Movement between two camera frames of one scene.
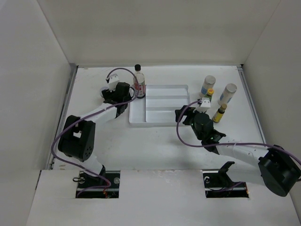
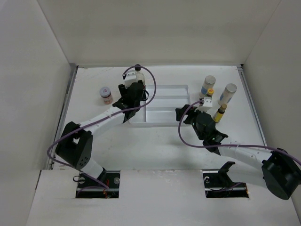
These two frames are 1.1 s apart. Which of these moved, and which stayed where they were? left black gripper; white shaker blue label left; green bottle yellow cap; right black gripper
Moved: left black gripper
Stayed: right black gripper; white shaker blue label left; green bottle yellow cap
